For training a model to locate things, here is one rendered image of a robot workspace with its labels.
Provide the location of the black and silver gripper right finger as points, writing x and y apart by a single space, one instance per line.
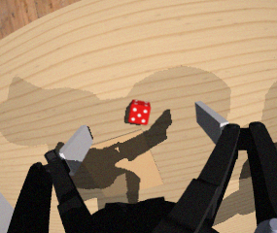
203 196

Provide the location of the red die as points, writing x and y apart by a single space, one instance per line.
139 112

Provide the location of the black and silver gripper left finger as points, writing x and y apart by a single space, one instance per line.
33 207

